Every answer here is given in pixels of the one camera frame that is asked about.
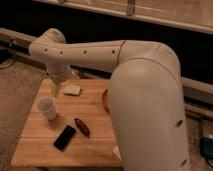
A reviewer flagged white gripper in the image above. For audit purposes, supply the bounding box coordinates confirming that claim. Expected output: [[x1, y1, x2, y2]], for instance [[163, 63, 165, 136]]
[[46, 64, 71, 98]]

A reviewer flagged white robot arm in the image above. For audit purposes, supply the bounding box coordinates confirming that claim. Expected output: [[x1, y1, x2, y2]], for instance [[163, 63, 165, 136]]
[[29, 28, 190, 171]]

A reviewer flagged orange ceramic bowl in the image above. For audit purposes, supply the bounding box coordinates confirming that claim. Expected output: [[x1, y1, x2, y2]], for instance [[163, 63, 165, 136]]
[[102, 89, 109, 113]]

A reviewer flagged wooden cutting board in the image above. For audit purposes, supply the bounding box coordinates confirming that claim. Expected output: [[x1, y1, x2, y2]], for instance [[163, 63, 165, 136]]
[[11, 79, 121, 167]]

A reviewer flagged dark brown oblong object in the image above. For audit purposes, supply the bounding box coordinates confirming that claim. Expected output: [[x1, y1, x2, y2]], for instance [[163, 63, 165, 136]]
[[75, 118, 90, 138]]

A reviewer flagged black rectangular remote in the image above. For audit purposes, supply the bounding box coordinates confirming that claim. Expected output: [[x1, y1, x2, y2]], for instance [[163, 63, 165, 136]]
[[53, 125, 76, 151]]

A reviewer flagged blue device on floor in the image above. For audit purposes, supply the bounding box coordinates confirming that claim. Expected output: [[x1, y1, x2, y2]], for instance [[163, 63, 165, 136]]
[[199, 137, 213, 159]]

